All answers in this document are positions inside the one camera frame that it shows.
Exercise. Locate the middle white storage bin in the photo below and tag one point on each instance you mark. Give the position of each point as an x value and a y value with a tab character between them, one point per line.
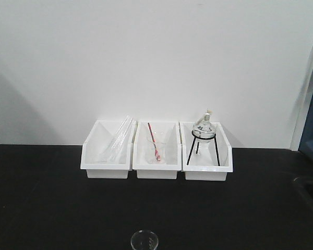
173	151

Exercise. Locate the clear glass rods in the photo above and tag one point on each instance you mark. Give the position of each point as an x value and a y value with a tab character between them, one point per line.
112	151

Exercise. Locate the left white storage bin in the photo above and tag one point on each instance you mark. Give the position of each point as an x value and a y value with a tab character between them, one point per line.
97	141

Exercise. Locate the clear beaker in bin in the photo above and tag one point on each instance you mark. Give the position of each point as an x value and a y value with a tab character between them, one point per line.
160	143

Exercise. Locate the clear glass beaker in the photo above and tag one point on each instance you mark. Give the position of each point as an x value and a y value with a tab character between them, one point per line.
144	239

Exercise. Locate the black tripod stand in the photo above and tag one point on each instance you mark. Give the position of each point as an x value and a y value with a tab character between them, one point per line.
208	139

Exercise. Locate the right white storage bin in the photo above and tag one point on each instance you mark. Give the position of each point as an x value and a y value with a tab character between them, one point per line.
203	163

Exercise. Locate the red stirring rod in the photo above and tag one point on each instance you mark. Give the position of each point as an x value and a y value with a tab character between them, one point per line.
156	153

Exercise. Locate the white storage bin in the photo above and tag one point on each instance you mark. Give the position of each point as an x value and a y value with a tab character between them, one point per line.
97	141
203	163
173	151

